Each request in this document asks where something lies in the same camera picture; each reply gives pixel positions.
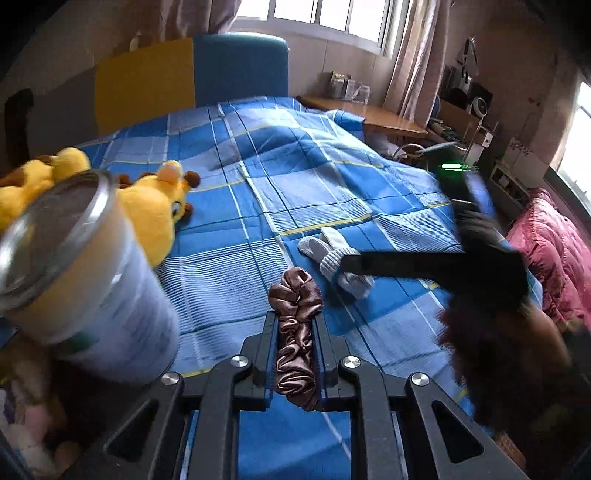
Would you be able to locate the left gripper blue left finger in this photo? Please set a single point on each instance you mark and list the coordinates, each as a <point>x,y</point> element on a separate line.
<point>256,390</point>

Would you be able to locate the person right hand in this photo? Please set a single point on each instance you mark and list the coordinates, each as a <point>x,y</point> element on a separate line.
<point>514,363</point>

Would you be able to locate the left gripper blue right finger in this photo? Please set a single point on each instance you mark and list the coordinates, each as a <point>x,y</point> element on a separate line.
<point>335,393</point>

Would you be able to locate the gold metal tray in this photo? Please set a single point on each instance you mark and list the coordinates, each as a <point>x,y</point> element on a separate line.
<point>13,398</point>

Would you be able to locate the white protein powder can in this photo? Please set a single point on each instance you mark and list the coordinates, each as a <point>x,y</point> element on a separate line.
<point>75,280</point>

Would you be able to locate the yellow giraffe plush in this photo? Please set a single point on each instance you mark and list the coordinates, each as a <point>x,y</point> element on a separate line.
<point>155,203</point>

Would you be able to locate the brown satin scrunchie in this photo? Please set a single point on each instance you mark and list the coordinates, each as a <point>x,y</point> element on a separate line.
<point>296,300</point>

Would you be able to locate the pink curtain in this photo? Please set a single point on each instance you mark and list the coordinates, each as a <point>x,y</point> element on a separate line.
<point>420,61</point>

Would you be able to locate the grey white sock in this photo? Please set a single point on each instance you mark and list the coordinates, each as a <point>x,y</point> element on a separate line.
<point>328,251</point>

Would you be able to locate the pink towel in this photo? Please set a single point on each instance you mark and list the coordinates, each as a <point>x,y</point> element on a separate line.
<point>44,438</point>

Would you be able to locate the yellow bear plush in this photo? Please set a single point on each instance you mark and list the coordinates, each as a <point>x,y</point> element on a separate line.
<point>26,183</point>

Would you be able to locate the multicolour headboard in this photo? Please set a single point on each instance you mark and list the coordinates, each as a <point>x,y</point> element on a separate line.
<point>150,82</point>

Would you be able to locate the blue plaid bed sheet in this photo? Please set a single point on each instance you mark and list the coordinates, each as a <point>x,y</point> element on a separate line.
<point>273,172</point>

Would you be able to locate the wooden desk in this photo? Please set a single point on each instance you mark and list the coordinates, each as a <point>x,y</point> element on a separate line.
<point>375,119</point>

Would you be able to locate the pink blanket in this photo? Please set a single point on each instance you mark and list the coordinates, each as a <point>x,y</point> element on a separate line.
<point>557,256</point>

